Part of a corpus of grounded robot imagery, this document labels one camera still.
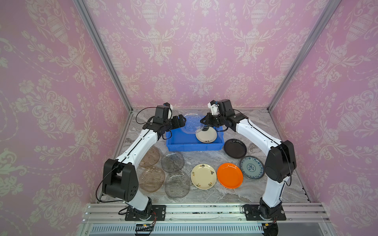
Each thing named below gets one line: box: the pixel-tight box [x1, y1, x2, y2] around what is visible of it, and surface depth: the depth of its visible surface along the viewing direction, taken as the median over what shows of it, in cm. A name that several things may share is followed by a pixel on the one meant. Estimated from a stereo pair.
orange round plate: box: [216, 162, 244, 190], surface depth 87 cm
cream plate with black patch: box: [194, 126, 218, 144], surface depth 103 cm
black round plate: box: [223, 138, 248, 159], surface depth 97 cm
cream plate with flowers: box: [190, 163, 218, 190], surface depth 87 cm
